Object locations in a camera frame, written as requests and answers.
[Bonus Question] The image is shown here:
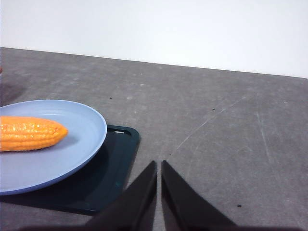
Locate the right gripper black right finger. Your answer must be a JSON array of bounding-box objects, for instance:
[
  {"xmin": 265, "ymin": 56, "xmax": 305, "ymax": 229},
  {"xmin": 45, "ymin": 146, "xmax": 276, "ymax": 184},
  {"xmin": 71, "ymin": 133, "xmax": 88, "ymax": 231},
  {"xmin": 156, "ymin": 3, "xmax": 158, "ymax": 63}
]
[{"xmin": 161, "ymin": 160, "xmax": 238, "ymax": 228}]

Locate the light blue round plate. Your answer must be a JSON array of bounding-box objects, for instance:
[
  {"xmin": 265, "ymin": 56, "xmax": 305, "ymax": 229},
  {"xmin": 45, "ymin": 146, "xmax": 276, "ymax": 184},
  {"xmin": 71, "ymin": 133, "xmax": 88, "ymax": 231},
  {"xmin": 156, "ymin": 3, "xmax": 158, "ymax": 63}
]
[{"xmin": 0, "ymin": 99, "xmax": 108, "ymax": 196}]

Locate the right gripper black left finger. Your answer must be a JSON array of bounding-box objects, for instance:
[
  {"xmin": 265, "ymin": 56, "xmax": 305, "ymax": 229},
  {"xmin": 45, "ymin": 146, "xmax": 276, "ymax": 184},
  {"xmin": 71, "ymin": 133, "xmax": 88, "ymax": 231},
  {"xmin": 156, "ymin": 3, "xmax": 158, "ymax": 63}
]
[{"xmin": 85, "ymin": 160, "xmax": 157, "ymax": 228}]

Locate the yellow orange toy corn cob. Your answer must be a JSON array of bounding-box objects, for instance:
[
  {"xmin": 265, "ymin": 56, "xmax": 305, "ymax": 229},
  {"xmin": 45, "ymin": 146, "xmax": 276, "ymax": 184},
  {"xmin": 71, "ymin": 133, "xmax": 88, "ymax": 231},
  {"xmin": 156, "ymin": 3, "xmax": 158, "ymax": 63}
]
[{"xmin": 0, "ymin": 116, "xmax": 69, "ymax": 152}]

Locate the dark rectangular tray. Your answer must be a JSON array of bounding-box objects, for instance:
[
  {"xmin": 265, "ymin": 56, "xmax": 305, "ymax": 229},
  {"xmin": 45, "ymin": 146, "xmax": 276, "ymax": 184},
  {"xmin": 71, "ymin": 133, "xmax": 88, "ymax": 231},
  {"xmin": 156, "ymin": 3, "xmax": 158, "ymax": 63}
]
[{"xmin": 0, "ymin": 124, "xmax": 141, "ymax": 216}]

